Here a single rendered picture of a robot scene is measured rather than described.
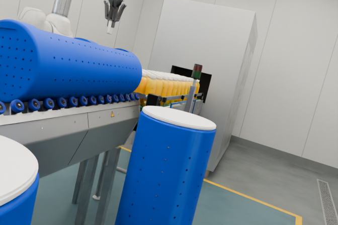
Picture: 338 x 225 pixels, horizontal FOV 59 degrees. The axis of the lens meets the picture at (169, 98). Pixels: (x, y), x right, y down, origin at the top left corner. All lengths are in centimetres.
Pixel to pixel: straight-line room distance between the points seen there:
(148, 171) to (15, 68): 56
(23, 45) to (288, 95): 518
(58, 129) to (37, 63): 31
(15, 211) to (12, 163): 8
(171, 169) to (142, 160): 10
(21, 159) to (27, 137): 67
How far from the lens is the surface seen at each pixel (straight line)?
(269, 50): 593
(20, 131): 110
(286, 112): 585
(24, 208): 41
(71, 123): 132
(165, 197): 103
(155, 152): 99
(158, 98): 189
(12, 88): 113
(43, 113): 118
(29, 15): 193
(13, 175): 42
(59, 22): 205
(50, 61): 110
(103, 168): 253
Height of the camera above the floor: 121
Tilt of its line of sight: 6 degrees down
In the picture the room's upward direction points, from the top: 13 degrees clockwise
